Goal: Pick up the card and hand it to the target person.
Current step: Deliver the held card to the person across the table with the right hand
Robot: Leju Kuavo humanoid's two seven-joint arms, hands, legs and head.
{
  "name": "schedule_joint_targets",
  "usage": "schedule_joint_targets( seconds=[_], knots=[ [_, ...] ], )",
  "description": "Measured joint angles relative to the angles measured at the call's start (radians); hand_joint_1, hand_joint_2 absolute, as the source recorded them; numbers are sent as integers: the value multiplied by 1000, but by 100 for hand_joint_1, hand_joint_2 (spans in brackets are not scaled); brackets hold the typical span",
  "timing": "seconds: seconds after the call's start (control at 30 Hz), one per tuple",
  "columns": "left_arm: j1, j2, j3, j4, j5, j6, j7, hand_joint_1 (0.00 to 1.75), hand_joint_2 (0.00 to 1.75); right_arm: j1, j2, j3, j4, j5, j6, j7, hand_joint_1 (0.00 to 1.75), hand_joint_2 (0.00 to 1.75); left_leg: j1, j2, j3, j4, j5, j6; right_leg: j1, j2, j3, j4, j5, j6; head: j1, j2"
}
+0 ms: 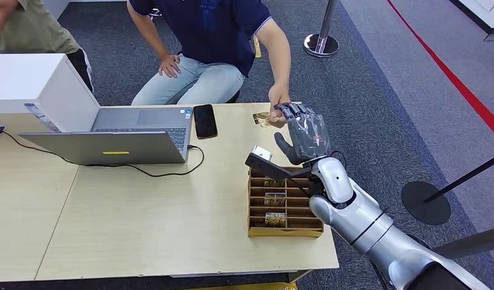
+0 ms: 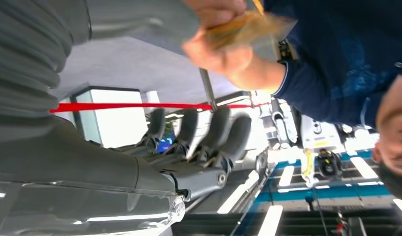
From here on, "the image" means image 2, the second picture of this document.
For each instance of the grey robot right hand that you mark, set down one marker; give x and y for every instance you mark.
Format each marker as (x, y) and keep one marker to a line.
(90, 163)

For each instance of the black hanging device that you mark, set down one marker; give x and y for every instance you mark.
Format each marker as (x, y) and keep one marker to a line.
(329, 164)

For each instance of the white cabinet with dark trim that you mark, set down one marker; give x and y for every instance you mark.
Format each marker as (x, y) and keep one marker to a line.
(116, 120)

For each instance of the chrome stanchion post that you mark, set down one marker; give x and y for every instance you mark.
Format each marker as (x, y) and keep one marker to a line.
(208, 91)

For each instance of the person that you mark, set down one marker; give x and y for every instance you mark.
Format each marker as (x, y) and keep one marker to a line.
(334, 49)

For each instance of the clear plastic wrap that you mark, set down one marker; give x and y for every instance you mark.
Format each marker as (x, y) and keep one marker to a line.
(90, 211)

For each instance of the white equipment unit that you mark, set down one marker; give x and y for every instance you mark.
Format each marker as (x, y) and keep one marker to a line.
(321, 133)

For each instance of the white machine frame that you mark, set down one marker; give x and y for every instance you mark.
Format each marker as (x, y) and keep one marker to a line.
(280, 123)

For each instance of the red floor tape line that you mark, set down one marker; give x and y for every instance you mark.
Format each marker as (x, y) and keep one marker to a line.
(123, 106)

